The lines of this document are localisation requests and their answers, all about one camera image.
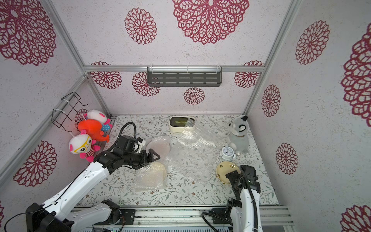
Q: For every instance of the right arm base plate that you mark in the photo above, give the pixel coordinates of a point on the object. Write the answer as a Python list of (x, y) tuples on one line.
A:
[(220, 216)]

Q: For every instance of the red octopus plush toy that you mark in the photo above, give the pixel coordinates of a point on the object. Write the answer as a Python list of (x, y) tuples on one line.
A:
[(94, 129)]

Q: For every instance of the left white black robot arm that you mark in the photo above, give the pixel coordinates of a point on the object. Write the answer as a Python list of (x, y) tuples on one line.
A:
[(55, 214)]

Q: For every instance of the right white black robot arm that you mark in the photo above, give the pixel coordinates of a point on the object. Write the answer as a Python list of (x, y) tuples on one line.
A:
[(248, 198)]

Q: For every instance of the grey metal wall shelf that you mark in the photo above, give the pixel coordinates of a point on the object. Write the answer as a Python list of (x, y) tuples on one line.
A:
[(184, 77)]

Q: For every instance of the cream box with dark lid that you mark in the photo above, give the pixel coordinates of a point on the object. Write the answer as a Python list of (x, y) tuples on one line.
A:
[(178, 123)]

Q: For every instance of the black wire wall basket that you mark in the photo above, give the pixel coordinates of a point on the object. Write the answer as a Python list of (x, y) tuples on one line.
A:
[(69, 105)]

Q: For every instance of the white pink plush top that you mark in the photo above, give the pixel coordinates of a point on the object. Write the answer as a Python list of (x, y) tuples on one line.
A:
[(100, 117)]

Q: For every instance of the grey raccoon plush toy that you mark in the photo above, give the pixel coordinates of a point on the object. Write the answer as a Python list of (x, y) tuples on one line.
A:
[(237, 139)]

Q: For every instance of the pink plate in bubble wrap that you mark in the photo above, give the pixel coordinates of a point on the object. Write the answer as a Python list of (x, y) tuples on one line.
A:
[(161, 145)]

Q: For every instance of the white plush with yellow glasses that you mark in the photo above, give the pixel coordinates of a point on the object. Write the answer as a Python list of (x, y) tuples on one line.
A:
[(84, 146)]

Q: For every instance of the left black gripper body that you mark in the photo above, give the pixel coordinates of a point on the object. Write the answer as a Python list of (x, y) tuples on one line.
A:
[(135, 159)]

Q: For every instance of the cream dinner plate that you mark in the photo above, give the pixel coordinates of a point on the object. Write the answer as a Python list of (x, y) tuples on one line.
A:
[(225, 168)]

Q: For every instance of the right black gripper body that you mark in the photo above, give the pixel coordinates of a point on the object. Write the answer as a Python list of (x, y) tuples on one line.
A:
[(235, 178)]

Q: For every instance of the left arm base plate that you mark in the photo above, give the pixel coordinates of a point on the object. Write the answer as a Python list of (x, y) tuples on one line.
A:
[(121, 217)]

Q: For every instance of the small white round clock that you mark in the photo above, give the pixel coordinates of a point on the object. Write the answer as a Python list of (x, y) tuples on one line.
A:
[(227, 154)]

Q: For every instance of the bubble wrap sheet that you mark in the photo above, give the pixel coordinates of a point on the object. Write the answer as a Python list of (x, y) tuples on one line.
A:
[(195, 150)]

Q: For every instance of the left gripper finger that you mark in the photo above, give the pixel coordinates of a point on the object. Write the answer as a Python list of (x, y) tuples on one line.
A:
[(152, 156), (139, 166)]

